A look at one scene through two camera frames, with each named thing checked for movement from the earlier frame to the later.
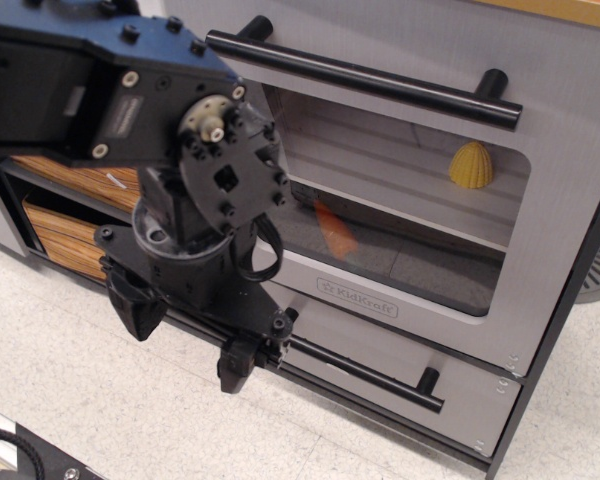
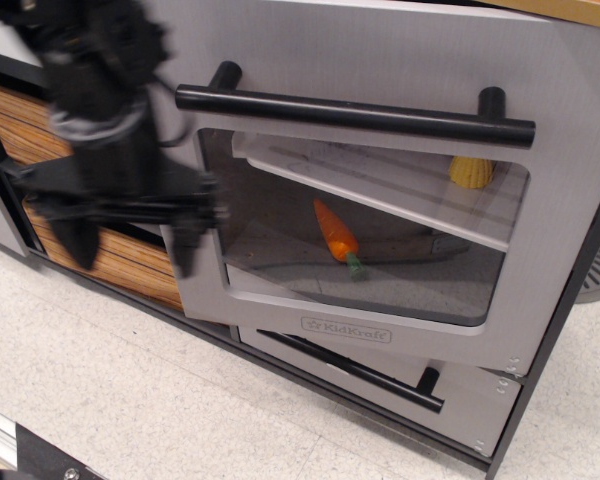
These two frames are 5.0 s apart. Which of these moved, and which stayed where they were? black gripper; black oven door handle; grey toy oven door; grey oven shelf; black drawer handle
Moved: grey toy oven door; black oven door handle; black gripper
Stayed: grey oven shelf; black drawer handle
